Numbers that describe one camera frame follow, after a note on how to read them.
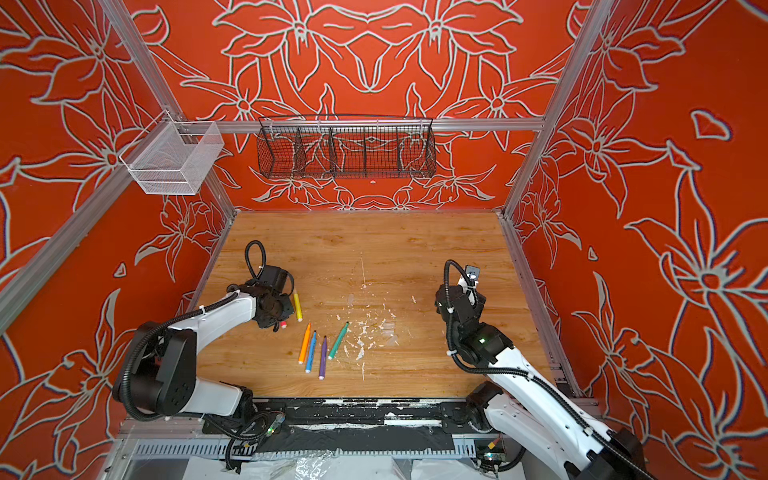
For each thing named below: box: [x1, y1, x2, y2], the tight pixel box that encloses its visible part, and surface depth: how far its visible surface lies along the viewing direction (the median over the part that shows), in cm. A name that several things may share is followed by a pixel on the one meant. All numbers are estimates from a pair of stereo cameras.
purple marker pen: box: [318, 336, 327, 380], surface depth 83 cm
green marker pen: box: [328, 321, 349, 360], surface depth 87 cm
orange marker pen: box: [298, 323, 312, 365], surface depth 87 cm
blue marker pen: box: [305, 330, 317, 374], surface depth 85 cm
